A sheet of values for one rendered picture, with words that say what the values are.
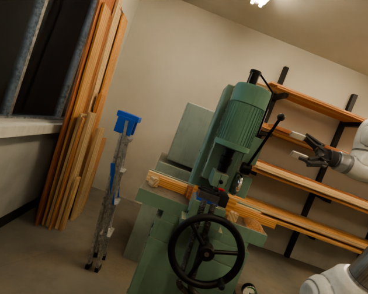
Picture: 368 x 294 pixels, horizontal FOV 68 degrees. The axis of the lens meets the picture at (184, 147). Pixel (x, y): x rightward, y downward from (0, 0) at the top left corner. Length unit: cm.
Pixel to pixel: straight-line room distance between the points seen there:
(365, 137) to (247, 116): 52
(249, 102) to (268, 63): 268
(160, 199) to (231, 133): 44
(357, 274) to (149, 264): 79
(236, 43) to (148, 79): 125
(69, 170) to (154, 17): 230
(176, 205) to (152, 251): 24
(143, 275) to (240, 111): 85
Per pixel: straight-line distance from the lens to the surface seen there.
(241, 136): 128
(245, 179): 155
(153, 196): 122
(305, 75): 410
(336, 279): 108
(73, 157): 247
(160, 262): 132
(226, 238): 128
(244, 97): 129
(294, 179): 347
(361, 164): 142
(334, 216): 449
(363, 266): 105
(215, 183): 132
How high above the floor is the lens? 123
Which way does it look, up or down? 4 degrees down
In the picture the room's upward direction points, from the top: 21 degrees clockwise
